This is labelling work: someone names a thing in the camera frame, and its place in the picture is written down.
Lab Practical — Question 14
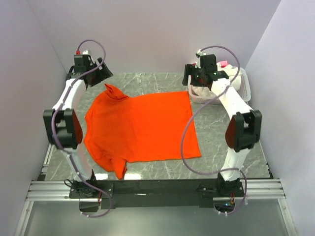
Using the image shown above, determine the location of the orange t shirt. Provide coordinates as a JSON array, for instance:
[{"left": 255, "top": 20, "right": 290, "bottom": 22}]
[{"left": 84, "top": 84, "right": 201, "bottom": 179}]

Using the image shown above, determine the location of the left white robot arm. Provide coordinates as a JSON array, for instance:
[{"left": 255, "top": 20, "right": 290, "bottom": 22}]
[{"left": 43, "top": 50, "right": 113, "bottom": 198}]

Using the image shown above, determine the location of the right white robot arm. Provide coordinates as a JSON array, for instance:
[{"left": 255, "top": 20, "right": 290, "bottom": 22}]
[{"left": 183, "top": 52, "right": 262, "bottom": 196}]

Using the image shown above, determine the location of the pink garment in basket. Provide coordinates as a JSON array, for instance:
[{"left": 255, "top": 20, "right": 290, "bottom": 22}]
[{"left": 192, "top": 60, "right": 229, "bottom": 68}]

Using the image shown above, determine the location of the cream white t shirt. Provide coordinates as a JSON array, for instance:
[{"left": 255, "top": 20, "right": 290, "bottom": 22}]
[{"left": 191, "top": 62, "right": 243, "bottom": 98}]

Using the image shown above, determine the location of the white plastic laundry basket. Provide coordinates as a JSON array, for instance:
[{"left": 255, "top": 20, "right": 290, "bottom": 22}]
[{"left": 187, "top": 65, "right": 251, "bottom": 103}]

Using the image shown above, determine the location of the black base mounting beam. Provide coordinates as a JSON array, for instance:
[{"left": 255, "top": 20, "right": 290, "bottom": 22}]
[{"left": 69, "top": 178, "right": 245, "bottom": 209}]

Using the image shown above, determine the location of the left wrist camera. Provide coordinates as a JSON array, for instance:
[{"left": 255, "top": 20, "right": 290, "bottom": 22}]
[{"left": 75, "top": 50, "right": 90, "bottom": 56}]

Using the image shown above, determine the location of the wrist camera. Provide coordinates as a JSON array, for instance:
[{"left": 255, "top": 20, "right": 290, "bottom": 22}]
[
  {"left": 195, "top": 49, "right": 207, "bottom": 58},
  {"left": 75, "top": 50, "right": 90, "bottom": 56}
]

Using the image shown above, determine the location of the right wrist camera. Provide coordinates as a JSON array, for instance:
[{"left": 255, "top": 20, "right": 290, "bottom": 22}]
[{"left": 195, "top": 49, "right": 207, "bottom": 58}]

